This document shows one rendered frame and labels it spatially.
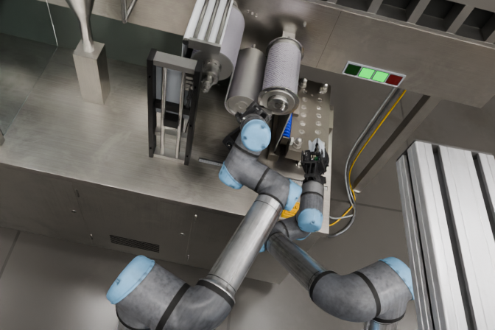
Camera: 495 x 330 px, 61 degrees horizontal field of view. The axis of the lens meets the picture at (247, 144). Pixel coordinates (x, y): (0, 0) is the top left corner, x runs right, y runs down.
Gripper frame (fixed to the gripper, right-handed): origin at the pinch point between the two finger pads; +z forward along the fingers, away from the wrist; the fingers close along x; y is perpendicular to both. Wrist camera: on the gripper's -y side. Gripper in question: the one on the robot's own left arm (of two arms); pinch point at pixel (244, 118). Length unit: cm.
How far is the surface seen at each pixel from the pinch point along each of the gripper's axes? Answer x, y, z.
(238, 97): 5.3, 2.8, 11.6
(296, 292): -103, -57, 72
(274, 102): -4.2, 10.7, 5.9
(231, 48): 19.1, 13.2, 3.3
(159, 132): 16.7, -26.8, 14.0
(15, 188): 43, -92, 34
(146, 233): -12, -75, 44
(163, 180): 2.9, -40.6, 17.0
